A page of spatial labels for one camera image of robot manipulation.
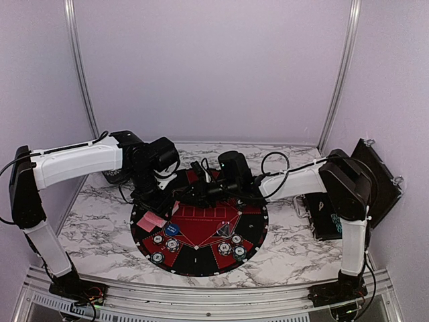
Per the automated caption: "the right aluminium frame post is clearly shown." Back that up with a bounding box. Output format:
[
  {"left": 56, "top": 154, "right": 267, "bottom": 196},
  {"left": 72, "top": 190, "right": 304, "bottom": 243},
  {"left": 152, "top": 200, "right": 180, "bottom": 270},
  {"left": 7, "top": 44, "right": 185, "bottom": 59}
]
[{"left": 317, "top": 0, "right": 362, "bottom": 152}]

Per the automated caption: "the round red black poker mat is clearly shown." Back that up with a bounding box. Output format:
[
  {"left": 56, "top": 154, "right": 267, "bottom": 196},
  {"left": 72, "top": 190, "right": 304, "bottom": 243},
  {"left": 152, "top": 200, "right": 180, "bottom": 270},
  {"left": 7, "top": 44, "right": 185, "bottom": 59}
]
[{"left": 130, "top": 168, "right": 269, "bottom": 277}]

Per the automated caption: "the black floral box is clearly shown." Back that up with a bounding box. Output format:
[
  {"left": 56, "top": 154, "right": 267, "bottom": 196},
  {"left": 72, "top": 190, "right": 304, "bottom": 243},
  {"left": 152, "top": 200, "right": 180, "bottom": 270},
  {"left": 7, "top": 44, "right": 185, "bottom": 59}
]
[{"left": 102, "top": 169, "right": 131, "bottom": 185}]

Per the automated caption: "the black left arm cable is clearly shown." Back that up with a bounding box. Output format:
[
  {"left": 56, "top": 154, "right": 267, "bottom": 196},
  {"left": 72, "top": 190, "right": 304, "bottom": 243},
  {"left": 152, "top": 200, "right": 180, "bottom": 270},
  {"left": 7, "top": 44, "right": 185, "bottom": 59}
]
[{"left": 0, "top": 130, "right": 111, "bottom": 225}]

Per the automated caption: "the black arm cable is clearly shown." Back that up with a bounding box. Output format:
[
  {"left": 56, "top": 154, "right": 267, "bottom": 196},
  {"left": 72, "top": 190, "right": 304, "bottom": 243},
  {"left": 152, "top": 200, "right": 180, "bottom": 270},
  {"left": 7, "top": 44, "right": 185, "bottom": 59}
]
[
  {"left": 0, "top": 130, "right": 111, "bottom": 225},
  {"left": 258, "top": 152, "right": 376, "bottom": 282}
]

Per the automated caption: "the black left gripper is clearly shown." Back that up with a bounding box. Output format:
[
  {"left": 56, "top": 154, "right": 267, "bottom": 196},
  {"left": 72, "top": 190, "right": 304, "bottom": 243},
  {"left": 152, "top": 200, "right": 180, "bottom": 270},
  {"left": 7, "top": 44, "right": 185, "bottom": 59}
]
[{"left": 127, "top": 166, "right": 176, "bottom": 221}]

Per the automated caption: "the red playing card deck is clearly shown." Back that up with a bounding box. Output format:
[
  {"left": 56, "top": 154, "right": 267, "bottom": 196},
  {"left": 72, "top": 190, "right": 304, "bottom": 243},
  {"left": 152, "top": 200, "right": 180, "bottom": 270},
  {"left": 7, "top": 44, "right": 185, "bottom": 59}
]
[{"left": 172, "top": 201, "right": 180, "bottom": 215}]

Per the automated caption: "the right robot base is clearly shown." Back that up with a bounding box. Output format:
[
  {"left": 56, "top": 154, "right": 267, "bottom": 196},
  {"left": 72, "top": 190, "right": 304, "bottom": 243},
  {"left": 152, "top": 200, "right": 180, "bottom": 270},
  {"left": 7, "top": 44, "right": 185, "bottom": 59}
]
[{"left": 308, "top": 278, "right": 368, "bottom": 321}]

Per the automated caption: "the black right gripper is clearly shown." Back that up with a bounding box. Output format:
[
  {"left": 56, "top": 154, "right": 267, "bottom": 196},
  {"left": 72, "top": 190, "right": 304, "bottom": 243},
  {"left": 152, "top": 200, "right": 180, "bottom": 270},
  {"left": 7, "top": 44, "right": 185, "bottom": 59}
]
[{"left": 176, "top": 177, "right": 239, "bottom": 209}]

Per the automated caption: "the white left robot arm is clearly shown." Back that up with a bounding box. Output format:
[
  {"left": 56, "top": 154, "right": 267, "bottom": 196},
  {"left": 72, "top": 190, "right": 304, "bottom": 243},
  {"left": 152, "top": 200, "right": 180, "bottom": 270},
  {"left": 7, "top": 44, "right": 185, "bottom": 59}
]
[{"left": 8, "top": 131, "right": 180, "bottom": 299}]

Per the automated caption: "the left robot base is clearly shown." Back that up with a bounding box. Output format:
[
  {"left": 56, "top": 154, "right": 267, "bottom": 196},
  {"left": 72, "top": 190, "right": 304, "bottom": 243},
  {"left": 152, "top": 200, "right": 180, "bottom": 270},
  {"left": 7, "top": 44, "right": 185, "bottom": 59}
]
[{"left": 49, "top": 276, "right": 107, "bottom": 306}]

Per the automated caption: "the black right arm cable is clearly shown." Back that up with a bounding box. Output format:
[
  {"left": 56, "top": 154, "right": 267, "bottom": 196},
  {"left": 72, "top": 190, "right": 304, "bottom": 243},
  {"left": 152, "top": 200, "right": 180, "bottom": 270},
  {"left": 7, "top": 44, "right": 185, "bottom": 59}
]
[{"left": 258, "top": 152, "right": 376, "bottom": 282}]

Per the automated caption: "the aluminium frame post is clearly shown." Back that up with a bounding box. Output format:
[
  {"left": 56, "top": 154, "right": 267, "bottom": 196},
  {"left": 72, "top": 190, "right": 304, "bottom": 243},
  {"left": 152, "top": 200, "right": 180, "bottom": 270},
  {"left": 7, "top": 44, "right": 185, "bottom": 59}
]
[
  {"left": 317, "top": 0, "right": 362, "bottom": 152},
  {"left": 64, "top": 0, "right": 103, "bottom": 147}
]

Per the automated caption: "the blue small blind button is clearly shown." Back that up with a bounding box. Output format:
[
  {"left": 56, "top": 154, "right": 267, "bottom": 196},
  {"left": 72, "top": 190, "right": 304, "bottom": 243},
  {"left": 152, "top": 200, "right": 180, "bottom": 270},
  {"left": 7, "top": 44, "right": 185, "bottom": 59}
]
[{"left": 164, "top": 223, "right": 180, "bottom": 237}]

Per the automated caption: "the left aluminium frame post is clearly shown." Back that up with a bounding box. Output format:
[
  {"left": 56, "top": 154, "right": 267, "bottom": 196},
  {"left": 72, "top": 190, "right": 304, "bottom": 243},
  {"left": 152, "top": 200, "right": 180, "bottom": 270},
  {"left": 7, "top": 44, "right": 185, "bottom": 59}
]
[{"left": 64, "top": 0, "right": 103, "bottom": 147}]

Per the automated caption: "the single red playing card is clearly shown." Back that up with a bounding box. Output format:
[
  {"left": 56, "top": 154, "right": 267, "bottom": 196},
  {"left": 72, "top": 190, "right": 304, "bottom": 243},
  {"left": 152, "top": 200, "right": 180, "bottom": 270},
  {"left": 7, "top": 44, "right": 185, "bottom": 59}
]
[{"left": 137, "top": 212, "right": 167, "bottom": 232}]

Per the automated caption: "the clear round dealer button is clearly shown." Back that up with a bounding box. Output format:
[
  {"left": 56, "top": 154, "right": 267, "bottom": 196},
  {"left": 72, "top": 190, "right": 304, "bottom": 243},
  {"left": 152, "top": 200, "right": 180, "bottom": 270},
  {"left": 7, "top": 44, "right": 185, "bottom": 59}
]
[{"left": 213, "top": 221, "right": 236, "bottom": 238}]

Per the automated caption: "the black poker chip case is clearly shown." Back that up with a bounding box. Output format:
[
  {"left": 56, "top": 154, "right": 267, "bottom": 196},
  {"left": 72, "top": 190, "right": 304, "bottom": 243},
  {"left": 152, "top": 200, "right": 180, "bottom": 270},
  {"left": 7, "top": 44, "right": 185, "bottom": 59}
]
[{"left": 298, "top": 139, "right": 402, "bottom": 240}]

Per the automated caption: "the red brown poker chip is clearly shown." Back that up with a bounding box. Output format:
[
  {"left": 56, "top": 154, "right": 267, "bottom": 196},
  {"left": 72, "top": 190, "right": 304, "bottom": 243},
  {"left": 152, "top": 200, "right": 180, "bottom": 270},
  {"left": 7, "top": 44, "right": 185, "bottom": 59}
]
[
  {"left": 152, "top": 235, "right": 164, "bottom": 245},
  {"left": 231, "top": 234, "right": 243, "bottom": 245}
]

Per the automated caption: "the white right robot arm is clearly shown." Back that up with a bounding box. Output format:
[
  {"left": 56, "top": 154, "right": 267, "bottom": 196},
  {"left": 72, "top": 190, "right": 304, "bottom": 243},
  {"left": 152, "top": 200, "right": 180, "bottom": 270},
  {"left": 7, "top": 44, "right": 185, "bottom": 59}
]
[{"left": 180, "top": 149, "right": 374, "bottom": 301}]

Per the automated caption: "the aluminium front rail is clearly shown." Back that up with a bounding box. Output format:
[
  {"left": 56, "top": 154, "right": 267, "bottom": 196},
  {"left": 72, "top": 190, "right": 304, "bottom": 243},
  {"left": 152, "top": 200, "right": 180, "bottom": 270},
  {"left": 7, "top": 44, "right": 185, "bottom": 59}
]
[{"left": 12, "top": 266, "right": 404, "bottom": 321}]

